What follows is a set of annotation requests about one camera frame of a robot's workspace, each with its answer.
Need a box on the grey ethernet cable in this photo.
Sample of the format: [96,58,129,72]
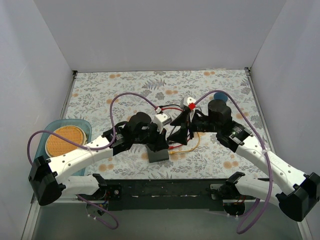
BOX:
[163,112,180,126]

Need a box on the red ethernet cable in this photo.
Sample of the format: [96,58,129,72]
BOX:
[161,106,184,148]

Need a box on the black ethernet cable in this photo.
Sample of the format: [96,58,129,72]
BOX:
[161,104,183,146]

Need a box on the black network switch box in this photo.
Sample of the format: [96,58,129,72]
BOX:
[146,145,170,164]

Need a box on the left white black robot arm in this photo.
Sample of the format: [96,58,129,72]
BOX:
[28,112,172,206]

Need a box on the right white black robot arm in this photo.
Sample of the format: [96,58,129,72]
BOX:
[168,97,320,222]

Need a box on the blue plastic cup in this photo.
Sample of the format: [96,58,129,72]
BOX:
[213,92,228,103]

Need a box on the floral patterned table mat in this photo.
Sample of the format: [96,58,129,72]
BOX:
[66,69,267,179]

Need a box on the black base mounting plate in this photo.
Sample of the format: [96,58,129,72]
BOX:
[77,172,258,218]

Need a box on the orange woven round plate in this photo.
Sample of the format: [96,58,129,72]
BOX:
[45,125,88,158]

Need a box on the teal plastic tray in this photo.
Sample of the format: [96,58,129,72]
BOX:
[28,118,92,178]

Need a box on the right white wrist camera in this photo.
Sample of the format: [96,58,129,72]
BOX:
[180,96,196,122]

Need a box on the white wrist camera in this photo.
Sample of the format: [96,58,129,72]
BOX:
[153,113,172,133]
[180,96,196,122]

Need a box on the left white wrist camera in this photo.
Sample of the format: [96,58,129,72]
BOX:
[153,113,172,133]

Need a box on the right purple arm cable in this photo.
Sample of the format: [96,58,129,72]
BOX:
[194,89,273,235]

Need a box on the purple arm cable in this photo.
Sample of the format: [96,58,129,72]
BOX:
[194,89,273,235]
[26,92,162,230]

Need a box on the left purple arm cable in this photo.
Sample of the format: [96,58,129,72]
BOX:
[26,92,162,230]

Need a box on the aluminium frame rail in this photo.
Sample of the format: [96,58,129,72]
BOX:
[24,181,301,208]

